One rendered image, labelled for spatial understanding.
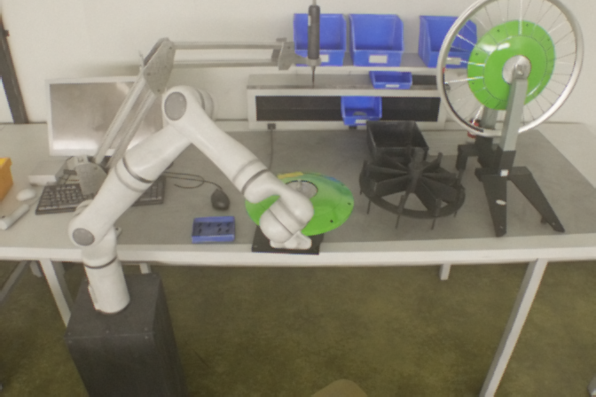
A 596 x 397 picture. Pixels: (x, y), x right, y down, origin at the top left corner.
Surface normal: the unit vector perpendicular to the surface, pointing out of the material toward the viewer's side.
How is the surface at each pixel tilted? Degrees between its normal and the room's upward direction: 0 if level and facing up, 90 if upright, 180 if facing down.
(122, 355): 90
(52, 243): 0
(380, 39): 90
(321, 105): 90
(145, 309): 0
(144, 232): 0
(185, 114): 64
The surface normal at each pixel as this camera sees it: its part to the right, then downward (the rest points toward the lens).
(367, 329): 0.00, -0.86
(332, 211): 0.29, -0.65
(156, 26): 0.00, 0.51
